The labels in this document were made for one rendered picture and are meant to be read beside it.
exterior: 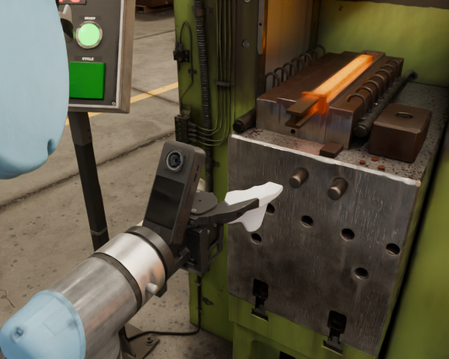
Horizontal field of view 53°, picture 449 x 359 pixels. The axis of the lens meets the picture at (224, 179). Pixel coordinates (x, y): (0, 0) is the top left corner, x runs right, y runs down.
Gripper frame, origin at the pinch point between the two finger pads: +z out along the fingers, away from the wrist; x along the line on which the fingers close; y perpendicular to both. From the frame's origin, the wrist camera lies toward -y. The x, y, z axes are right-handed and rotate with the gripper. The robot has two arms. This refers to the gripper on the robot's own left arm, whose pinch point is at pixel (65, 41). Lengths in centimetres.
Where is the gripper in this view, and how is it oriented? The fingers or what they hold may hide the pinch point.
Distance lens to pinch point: 91.3
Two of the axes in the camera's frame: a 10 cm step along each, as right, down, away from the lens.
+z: 0.9, -0.1, 10.0
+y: 0.5, -10.0, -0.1
